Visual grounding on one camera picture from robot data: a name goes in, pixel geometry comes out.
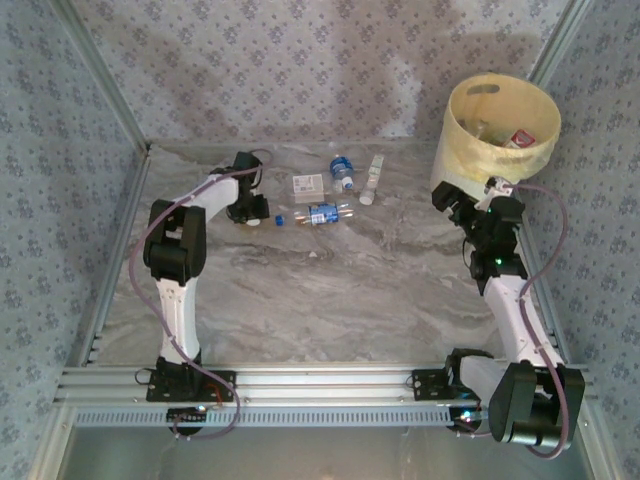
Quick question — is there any clear box white label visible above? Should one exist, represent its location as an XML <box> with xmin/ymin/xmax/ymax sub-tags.
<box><xmin>292</xmin><ymin>172</ymin><xmax>327</xmax><ymax>204</ymax></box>

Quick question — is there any blue yellow label bottle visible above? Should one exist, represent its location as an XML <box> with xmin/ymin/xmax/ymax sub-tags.
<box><xmin>294</xmin><ymin>202</ymin><xmax>355</xmax><ymax>227</ymax></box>

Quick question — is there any clear tube bottle green label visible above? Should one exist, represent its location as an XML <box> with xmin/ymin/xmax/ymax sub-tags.
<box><xmin>358</xmin><ymin>153</ymin><xmax>386</xmax><ymax>206</ymax></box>

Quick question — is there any red juice carton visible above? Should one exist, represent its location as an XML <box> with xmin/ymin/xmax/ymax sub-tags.
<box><xmin>502</xmin><ymin>128</ymin><xmax>536</xmax><ymax>150</ymax></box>

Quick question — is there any white bin with yellow liner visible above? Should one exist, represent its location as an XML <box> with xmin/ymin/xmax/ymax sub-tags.
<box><xmin>429</xmin><ymin>71</ymin><xmax>562</xmax><ymax>201</ymax></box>

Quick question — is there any crushed blue label bottle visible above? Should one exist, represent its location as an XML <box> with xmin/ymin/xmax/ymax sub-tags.
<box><xmin>328</xmin><ymin>155</ymin><xmax>357</xmax><ymax>194</ymax></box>

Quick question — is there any black controller board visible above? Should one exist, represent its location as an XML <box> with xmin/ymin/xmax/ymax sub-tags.
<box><xmin>448</xmin><ymin>405</ymin><xmax>496</xmax><ymax>431</ymax></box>
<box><xmin>166</xmin><ymin>405</ymin><xmax>210</xmax><ymax>422</ymax></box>

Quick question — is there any grey metal sheet panel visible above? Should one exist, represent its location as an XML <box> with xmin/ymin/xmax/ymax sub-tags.
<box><xmin>54</xmin><ymin>427</ymin><xmax>614</xmax><ymax>480</ymax></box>

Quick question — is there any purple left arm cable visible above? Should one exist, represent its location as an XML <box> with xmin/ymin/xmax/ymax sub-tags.
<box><xmin>128</xmin><ymin>148</ymin><xmax>274</xmax><ymax>361</ymax></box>

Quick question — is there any aluminium frame post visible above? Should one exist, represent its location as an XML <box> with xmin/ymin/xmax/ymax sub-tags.
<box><xmin>49</xmin><ymin>0</ymin><xmax>154</xmax><ymax>154</ymax></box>
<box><xmin>529</xmin><ymin>0</ymin><xmax>594</xmax><ymax>84</ymax></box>

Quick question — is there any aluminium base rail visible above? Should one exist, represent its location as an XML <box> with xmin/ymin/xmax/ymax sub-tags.
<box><xmin>53</xmin><ymin>363</ymin><xmax>596</xmax><ymax>404</ymax></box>

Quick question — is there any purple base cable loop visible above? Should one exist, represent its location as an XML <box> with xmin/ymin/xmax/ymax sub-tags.
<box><xmin>455</xmin><ymin>413</ymin><xmax>496</xmax><ymax>440</ymax></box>
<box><xmin>169</xmin><ymin>375</ymin><xmax>245</xmax><ymax>442</ymax></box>

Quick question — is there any grey slotted cable duct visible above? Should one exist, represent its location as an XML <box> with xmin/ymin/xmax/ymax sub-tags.
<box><xmin>72</xmin><ymin>405</ymin><xmax>454</xmax><ymax>429</ymax></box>

